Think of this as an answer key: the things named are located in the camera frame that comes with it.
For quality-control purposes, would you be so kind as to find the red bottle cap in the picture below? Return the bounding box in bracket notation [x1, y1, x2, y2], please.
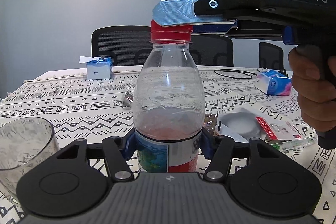
[150, 20, 193, 42]

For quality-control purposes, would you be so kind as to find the clear plastic bottle red label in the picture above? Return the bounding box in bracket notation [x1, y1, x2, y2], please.
[131, 40, 205, 173]

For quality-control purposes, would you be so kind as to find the person's right hand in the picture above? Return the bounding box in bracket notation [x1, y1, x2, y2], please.
[288, 48, 335, 132]

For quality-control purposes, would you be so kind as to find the brown snack wrapper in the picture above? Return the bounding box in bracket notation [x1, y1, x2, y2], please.
[203, 113, 218, 136]

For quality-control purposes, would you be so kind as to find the black office chair middle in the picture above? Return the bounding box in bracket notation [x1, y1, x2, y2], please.
[189, 35, 234, 67]

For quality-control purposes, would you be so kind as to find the white face mask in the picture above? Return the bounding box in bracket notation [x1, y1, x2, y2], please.
[215, 108, 265, 143]

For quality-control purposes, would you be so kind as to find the small foil wrapper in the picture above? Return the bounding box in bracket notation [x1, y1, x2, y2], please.
[122, 90, 134, 108]

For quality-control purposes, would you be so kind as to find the black mesh office chair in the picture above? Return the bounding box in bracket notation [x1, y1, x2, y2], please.
[91, 26, 153, 66]

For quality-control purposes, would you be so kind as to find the black office chair right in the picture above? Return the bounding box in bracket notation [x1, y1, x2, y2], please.
[259, 42, 284, 71]

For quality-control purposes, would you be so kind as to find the patterned white tablecloth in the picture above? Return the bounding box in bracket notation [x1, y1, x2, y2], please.
[1, 66, 335, 223]

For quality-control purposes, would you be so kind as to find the red white card package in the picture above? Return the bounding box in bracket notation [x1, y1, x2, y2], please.
[256, 116, 302, 140]

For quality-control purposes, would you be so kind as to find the blue pink tissue pack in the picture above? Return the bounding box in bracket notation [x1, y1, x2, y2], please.
[255, 70, 292, 96]

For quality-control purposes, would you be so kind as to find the blue white tissue box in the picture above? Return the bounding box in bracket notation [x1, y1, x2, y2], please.
[79, 56, 113, 80]

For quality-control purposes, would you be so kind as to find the clear drinking glass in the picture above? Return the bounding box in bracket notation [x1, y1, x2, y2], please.
[1, 117, 59, 205]

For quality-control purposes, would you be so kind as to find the black cable loop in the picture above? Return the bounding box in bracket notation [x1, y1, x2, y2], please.
[213, 69, 259, 80]

